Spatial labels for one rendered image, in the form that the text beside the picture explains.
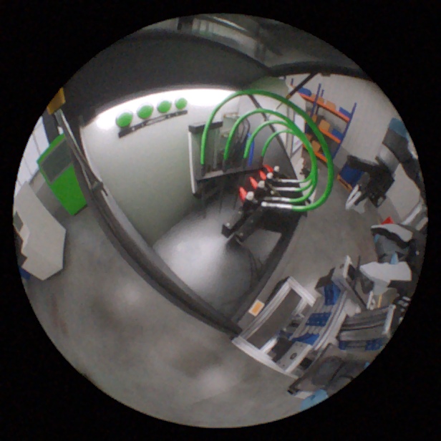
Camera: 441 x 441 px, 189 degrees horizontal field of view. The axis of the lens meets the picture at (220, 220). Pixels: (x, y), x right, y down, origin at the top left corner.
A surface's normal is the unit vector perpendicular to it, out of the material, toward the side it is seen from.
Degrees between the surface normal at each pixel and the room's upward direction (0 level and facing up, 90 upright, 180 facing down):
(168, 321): 0
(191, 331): 0
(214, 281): 0
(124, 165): 90
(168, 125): 90
